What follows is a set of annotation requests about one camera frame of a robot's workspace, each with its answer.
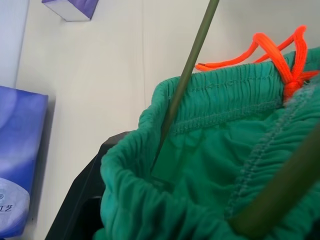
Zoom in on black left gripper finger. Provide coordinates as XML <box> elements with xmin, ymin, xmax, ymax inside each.
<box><xmin>44</xmin><ymin>131</ymin><xmax>131</xmax><ymax>240</ymax></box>

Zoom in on green elastic-waist shorts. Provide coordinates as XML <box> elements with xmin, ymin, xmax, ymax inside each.
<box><xmin>92</xmin><ymin>46</ymin><xmax>320</xmax><ymax>240</ymax></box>

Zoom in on orange drawstring cord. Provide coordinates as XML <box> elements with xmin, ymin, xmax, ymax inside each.
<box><xmin>194</xmin><ymin>24</ymin><xmax>320</xmax><ymax>102</ymax></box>

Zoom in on blue tissue pack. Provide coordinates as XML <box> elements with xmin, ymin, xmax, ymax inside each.
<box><xmin>0</xmin><ymin>85</ymin><xmax>50</xmax><ymax>239</ymax></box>

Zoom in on purple tissue box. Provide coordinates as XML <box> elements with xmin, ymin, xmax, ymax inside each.
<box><xmin>41</xmin><ymin>0</ymin><xmax>100</xmax><ymax>23</ymax></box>

